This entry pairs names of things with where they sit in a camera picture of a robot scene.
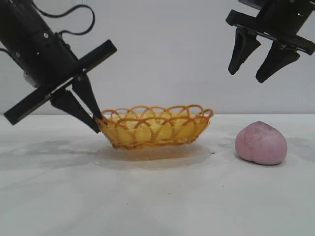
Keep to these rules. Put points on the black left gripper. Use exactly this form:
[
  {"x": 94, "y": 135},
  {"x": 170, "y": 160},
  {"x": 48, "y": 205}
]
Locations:
[{"x": 49, "y": 61}]

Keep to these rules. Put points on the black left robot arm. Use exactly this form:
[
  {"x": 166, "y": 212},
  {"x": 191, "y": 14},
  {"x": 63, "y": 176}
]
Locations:
[{"x": 19, "y": 22}]

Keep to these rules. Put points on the pink peach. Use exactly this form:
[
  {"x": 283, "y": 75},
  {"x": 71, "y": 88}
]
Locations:
[{"x": 261, "y": 145}]

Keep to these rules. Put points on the yellow woven wicker basket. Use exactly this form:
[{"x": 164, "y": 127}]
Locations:
[{"x": 157, "y": 132}]

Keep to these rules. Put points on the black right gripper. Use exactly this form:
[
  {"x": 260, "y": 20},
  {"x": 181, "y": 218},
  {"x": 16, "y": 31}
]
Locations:
[{"x": 283, "y": 19}]

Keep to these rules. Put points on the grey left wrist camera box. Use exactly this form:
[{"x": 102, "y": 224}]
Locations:
[{"x": 29, "y": 79}]

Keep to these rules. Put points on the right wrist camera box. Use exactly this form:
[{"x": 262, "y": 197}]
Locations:
[{"x": 248, "y": 3}]

